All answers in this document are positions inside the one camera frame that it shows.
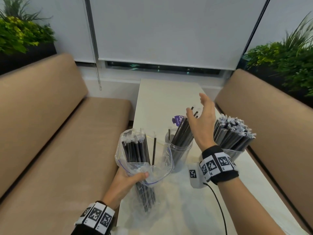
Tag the person's left hand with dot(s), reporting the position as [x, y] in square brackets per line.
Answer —
[122, 187]

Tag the person's right hand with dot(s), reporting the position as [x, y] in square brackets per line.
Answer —
[204, 130]

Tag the person's right thumb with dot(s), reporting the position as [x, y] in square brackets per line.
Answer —
[190, 118]

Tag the person's left thumb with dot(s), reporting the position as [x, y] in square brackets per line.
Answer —
[139, 176]

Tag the clear plastic zip bag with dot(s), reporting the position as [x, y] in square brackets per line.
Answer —
[162, 172]

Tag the person's right forearm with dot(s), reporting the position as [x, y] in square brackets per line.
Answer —
[247, 208]

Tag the purple round sticker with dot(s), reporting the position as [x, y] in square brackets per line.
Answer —
[176, 119]

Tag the bundle of wrapped black straws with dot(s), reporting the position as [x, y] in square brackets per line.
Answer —
[135, 149]

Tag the single black straw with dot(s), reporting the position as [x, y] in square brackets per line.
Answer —
[154, 151]

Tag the clear plastic cup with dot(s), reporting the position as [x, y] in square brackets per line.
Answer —
[179, 155]
[235, 154]

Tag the bunch of paper-wrapped black straws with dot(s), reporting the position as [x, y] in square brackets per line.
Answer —
[232, 133]

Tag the black marker wristband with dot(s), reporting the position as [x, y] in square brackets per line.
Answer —
[96, 217]
[218, 163]

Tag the beige sofa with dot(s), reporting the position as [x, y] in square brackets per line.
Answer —
[49, 134]
[276, 134]

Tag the black planter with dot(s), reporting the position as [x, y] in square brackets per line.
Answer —
[269, 75]
[31, 56]

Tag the wide white roller blind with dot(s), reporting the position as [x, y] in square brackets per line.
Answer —
[171, 29]

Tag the green plant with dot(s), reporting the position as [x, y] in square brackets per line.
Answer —
[19, 31]
[291, 61]

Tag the narrow white roller blind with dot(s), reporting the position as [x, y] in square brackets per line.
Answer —
[281, 19]
[71, 29]

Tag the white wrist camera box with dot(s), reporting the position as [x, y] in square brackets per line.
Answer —
[195, 174]

